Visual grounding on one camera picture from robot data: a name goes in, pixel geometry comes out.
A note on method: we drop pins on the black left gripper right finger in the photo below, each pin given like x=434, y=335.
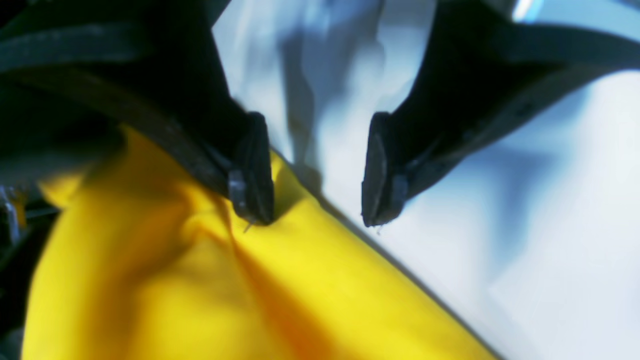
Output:
x=482, y=76

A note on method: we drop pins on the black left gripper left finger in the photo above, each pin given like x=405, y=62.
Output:
x=154, y=65

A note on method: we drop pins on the orange yellow t-shirt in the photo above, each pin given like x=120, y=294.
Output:
x=144, y=264

